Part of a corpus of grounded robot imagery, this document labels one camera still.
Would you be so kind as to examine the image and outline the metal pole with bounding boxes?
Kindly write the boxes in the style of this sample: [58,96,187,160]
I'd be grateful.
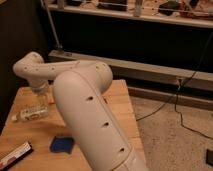
[41,0,63,52]

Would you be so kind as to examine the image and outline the white shelf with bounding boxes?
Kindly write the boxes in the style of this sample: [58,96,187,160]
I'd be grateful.
[47,0,213,29]

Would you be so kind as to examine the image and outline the blue sponge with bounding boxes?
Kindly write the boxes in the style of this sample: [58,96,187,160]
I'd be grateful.
[49,136,75,154]

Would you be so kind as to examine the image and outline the black cable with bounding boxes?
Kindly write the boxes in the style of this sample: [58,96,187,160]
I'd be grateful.
[135,31,213,141]

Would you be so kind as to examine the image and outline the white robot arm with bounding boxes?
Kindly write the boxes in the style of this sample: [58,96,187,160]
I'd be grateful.
[13,52,148,171]

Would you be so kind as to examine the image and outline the wooden table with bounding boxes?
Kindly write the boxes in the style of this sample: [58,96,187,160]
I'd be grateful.
[0,80,146,171]

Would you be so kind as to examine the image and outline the black and white box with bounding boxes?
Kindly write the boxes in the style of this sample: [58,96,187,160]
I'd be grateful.
[0,142,33,171]

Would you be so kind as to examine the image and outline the clear plastic bottle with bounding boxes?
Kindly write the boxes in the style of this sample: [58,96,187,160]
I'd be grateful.
[11,105,48,123]

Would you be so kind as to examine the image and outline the orange toy carrot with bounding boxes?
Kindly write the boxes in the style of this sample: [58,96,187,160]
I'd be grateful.
[47,94,55,104]

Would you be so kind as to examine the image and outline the grey baseboard beam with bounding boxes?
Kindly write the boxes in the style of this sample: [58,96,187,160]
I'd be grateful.
[49,50,213,111]

